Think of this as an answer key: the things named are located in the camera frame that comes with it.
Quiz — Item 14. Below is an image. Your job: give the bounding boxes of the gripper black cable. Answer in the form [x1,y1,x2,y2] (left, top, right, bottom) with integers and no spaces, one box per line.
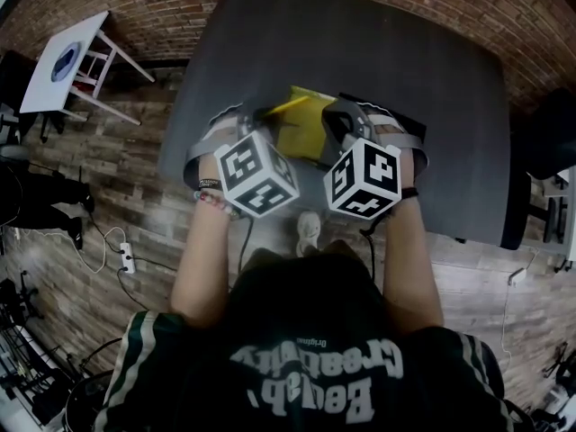
[237,216,256,283]
[359,209,392,283]

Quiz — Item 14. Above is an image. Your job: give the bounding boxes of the white side table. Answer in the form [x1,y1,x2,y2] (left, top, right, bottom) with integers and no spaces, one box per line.
[18,10,157,128]

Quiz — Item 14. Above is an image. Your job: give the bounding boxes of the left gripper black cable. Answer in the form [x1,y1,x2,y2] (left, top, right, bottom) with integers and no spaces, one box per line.
[237,216,256,283]

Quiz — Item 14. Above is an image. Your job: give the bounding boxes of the person's left forearm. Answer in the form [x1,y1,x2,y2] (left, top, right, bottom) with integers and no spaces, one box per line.
[168,155,247,330]

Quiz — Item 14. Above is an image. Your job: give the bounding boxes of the person's right forearm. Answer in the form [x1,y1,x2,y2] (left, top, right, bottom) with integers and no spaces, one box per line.
[381,148,446,332]

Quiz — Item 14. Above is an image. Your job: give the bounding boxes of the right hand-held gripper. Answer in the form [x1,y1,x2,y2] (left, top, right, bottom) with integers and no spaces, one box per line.
[321,98,429,221]

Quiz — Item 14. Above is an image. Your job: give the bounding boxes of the white power strip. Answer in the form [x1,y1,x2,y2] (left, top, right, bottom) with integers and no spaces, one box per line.
[119,241,137,275]

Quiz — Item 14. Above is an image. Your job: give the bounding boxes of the beaded bracelet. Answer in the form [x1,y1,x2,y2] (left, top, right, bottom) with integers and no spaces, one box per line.
[193,189,242,219]

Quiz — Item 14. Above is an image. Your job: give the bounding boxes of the person's green printed shirt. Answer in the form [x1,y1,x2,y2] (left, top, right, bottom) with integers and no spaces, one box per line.
[92,252,535,432]

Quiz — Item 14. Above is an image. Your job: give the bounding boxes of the black equipment rack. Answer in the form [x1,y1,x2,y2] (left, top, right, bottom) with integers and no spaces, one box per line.
[0,263,122,432]

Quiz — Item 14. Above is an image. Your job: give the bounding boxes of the black round stool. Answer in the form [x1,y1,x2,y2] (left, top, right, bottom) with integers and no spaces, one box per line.
[64,369,119,432]

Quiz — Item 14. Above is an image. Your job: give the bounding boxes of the black office chair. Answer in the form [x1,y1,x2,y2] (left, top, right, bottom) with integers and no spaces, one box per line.
[501,86,576,251]

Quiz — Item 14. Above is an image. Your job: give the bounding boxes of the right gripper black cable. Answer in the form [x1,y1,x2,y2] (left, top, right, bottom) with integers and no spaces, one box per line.
[359,209,392,283]

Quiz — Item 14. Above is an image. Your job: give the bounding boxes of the person's white shoe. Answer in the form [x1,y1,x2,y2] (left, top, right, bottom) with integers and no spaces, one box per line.
[295,211,323,258]

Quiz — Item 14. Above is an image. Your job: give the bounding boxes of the person's dark trousers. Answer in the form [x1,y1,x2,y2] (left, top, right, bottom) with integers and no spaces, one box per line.
[245,239,362,272]

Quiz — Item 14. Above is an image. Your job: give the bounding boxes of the blue round dish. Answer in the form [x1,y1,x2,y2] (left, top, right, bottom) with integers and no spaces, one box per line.
[49,41,86,83]

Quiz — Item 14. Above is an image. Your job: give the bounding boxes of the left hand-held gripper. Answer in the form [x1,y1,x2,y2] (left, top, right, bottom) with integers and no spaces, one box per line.
[184,103,301,219]

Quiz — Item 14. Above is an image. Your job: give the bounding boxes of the red item under side table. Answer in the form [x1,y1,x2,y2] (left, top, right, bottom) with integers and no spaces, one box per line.
[71,76,103,96]

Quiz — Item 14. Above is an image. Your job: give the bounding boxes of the yellow pencil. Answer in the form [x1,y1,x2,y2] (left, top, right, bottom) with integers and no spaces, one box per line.
[264,95,312,119]

